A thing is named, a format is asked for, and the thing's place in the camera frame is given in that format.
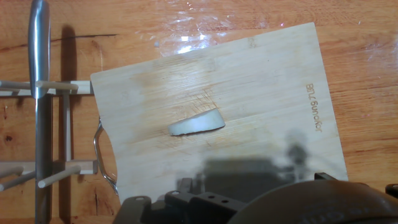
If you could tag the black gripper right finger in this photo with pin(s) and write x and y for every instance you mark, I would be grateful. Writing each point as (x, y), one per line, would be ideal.
(392, 190)

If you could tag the steel cleaver knife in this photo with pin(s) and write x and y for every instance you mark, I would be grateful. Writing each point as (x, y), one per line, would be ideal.
(38, 46)

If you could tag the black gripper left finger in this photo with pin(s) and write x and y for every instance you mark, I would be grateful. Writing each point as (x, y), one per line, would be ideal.
(211, 208)

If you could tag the wooden peg dish rack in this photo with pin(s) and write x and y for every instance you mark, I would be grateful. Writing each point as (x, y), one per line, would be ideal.
(66, 124)

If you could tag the wooden cutting board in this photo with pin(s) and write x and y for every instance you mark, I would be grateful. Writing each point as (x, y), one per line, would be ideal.
(248, 93)

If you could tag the white radish chunk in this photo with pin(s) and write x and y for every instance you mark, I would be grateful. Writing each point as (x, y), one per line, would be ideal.
(199, 124)

